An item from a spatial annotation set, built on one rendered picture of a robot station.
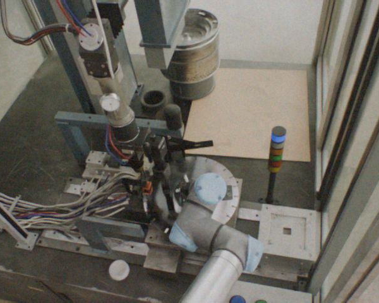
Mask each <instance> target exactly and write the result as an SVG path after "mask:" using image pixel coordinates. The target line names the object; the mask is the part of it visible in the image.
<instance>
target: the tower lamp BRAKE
mask: <svg viewBox="0 0 379 303"><path fill-rule="evenodd" d="M286 134H287V130H286V129H285V128H284V127H282V126H275V127H273V128H272V135H271V139H272V141H274V142H275V143H282V142H284V140H285V137H286Z"/></svg>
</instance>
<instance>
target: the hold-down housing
mask: <svg viewBox="0 0 379 303"><path fill-rule="evenodd" d="M144 143H149V144H150V148H151V152H150V153H151V156H152V160H153V162H154V164H155V165H154V167H153V168H152V172H153V174H154V177H155V179H157V180H160V181H164V182H167V180H168V178H169V177H170V175H171V169H170V165H169V164H168V163H165V162H164V157H165V155H166V153H167V146H166V143H165V138H164V137H159V136H156V135H155V134H154V133H150V134H148V135H147V137H146V138H145V140H143V143H142V145H143V144H144ZM164 145H165V147H164V149H163V150H162V148H163V146H164Z"/></svg>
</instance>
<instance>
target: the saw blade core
mask: <svg viewBox="0 0 379 303"><path fill-rule="evenodd" d="M184 158H185V160H184ZM195 159H196V160H195ZM206 160H207V161H206ZM174 162H175V163H174ZM168 164H169V165H170V169H171V175H170V177H169V179H170V182H171V183H170V188H171V193H165V194H163V191H162V185H161V184H160V181H159V180H157V179H155V177H154V175H152V176H151V178H150V179H149V180H148V181H150V182H152V183H151V185H150V189H144V191H145V192H144V193H143V206H144V207H145V211H146V213H147V216H148V218H149V220H150V221H151V222H152V223H153V224H154V225H155V226H156V227H157V228H158V229H159V230H160V229H161V231H163V232H165V230H166V229H168V230H167V232H166V233H167V234H168V235H170V234H171V230H172V228H173V225H174V222H175V221H176V219H177V218H178V216H179V214H180V212H181V210H182V208H183V207H182V206H179V205H180V204H179V203H177V202H176V200H175V197H174V190H175V188H176V186H178V184H179V183H180V182H182V181H184V175H186V176H187V178H188V179H197V178H199V177H200V176H201V175H203V174H205V173H215V174H217V175H219V176H221V178H223V180H224V181H225V184H226V185H231V186H232V197H233V199H232V200H230V201H221V202H219V203H217V206H216V209H215V211H214V214H213V215H212V219H214V220H216V221H218V222H221V223H223V224H225V223H226V222H228V221H229V220H230V218H231V217H232V215H233V213H234V211H236V207H237V205H238V199H239V197H234V196H239V191H238V185H237V182H236V180H235V178H234V177H233V176H232V174H231V172H230V171H229V170H228V169H227V168H225V167H224V166H223V165H222V164H221V163H218V162H216V161H214V160H211V159H206V157H195V156H192V157H181V158H179V159H176V160H174V161H171V162H168ZM215 164H216V165H215ZM223 170H224V171H223ZM230 177H231V178H230ZM233 186H237V187H233ZM144 201H148V202H144ZM232 206H235V207H232ZM149 210H150V211H149ZM226 215H228V216H229V217H228V216H226ZM154 219H155V220H154ZM162 226H163V227H162Z"/></svg>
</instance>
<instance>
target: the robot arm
mask: <svg viewBox="0 0 379 303"><path fill-rule="evenodd" d="M185 184H186V186H182V185H185ZM179 185H180V188H181V197H180V198H179V199H180V203H181V205H179V206H182V207H183V208H182V210H181V212H180V214H179V216H178V218H177V219H176V221H175V222H174V225H173V228H172V230H171V234H170V236H169V238H170V240H171V241H172V243H174V244H176V245H179V246H181V247H182V248H185V249H187V250H189V251H190V252H192V253H193V252H195V251H196V248H198V247H200V248H202V249H204V250H206V251H208V252H209V253H212V256H211V257H210V258H209V259H208V261H207V263H206V264H205V266H204V267H203V268H202V269H201V271H200V272H199V274H198V275H197V277H196V278H195V281H193V282H192V284H191V285H190V286H189V288H188V289H187V291H186V293H184V295H183V296H182V297H181V299H180V300H179V302H178V303H224V302H225V300H226V298H227V296H228V295H229V293H231V290H232V288H233V286H234V285H235V283H236V280H238V278H239V277H240V275H241V273H242V272H243V270H244V271H249V272H250V273H252V271H254V270H255V269H256V267H257V266H258V263H259V261H260V258H261V256H262V253H263V250H264V245H263V243H262V242H260V241H258V240H256V239H255V238H253V237H250V235H249V234H248V235H247V234H245V233H242V232H240V231H238V230H235V229H233V228H231V227H228V226H226V225H225V224H223V223H221V222H218V221H216V220H214V219H212V215H213V214H214V211H215V209H216V206H217V203H219V202H221V201H230V200H232V199H233V197H232V186H231V185H226V184H225V181H224V180H223V178H221V176H219V175H217V174H215V173H205V174H203V175H201V176H200V177H199V178H197V179H195V180H194V181H192V182H180V183H179Z"/></svg>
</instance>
